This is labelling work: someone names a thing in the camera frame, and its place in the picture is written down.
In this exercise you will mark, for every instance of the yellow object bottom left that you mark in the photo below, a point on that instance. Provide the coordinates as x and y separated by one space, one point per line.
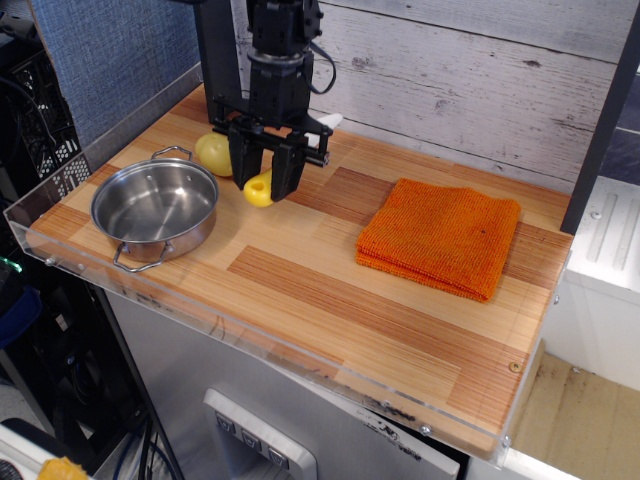
61 469

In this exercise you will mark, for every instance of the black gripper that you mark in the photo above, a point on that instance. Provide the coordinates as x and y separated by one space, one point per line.
279 96

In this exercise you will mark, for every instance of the black plastic crate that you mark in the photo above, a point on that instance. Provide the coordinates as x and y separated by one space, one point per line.
44 123

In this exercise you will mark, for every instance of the white aluminium side unit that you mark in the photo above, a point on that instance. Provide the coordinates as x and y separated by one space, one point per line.
593 321

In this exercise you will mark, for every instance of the stainless steel pot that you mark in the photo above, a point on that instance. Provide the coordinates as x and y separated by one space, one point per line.
156 210

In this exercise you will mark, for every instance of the dark right frame post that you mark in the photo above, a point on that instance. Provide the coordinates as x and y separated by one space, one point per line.
613 106

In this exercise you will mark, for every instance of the dark left frame post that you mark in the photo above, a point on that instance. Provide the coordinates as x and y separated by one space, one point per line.
223 40

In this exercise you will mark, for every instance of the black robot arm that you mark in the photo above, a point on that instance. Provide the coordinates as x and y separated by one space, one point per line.
283 28

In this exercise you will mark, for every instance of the yellow handled white toy knife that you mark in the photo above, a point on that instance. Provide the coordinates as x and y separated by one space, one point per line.
257 190

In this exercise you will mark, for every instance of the silver toy fridge cabinet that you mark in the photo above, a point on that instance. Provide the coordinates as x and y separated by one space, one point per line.
229 408

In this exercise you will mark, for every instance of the yellow toy potato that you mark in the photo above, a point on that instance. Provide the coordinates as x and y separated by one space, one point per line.
212 150

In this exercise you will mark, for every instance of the dark frame post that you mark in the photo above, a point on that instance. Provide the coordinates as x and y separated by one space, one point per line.
223 40
613 106

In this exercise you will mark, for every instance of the folded orange cloth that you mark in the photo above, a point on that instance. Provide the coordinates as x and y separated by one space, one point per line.
452 239

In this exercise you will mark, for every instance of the clear acrylic table guard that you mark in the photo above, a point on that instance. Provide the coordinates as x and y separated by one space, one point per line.
273 312

